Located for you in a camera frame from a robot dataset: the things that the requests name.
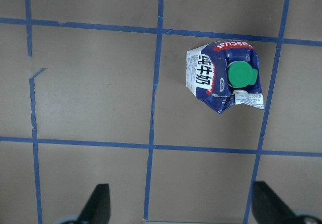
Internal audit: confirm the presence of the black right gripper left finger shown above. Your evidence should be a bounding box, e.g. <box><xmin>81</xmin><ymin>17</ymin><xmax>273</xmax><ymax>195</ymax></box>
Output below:
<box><xmin>78</xmin><ymin>184</ymin><xmax>110</xmax><ymax>223</ymax></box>

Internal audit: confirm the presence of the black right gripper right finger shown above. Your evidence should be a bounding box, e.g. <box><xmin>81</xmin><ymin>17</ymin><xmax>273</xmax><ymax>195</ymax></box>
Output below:
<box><xmin>252</xmin><ymin>181</ymin><xmax>296</xmax><ymax>223</ymax></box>

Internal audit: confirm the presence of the blue white milk carton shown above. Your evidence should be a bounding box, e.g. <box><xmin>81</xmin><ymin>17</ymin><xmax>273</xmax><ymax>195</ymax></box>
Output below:
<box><xmin>186</xmin><ymin>39</ymin><xmax>265</xmax><ymax>114</ymax></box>

